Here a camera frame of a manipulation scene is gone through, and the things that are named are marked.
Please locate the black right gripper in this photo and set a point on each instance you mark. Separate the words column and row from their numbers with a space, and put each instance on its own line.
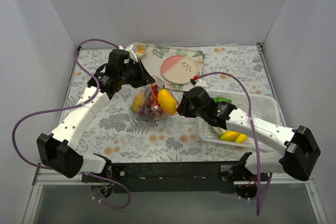
column 184, row 105

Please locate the yellow banana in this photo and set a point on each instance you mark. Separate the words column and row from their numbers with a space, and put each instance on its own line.
column 231, row 136

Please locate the white plastic basket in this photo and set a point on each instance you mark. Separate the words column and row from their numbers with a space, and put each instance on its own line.
column 262, row 107

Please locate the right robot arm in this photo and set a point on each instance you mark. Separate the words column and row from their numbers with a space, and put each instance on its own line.
column 295, row 150

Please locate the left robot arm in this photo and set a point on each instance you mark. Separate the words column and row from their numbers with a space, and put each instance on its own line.
column 57, row 150

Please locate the lychee bunch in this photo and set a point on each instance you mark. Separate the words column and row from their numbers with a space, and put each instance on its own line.
column 154, row 104

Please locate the green lettuce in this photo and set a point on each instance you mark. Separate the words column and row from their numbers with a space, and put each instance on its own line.
column 222, row 100

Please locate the clear orange-zip bag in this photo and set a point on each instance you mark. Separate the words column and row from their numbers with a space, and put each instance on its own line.
column 153, row 89

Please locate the orange mango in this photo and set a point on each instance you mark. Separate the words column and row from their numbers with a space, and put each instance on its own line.
column 137, row 102

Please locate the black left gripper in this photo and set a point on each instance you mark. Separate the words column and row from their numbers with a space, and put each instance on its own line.
column 140, row 73

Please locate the pink cream plate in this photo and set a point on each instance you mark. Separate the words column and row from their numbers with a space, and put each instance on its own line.
column 178, row 69

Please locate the flower-print bowl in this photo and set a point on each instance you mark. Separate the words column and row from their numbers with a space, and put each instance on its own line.
column 140, row 49

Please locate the brown passion fruit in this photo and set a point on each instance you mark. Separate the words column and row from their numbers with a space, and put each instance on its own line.
column 146, row 113

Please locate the leaf-print serving tray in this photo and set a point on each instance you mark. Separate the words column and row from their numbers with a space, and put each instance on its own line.
column 156, row 54

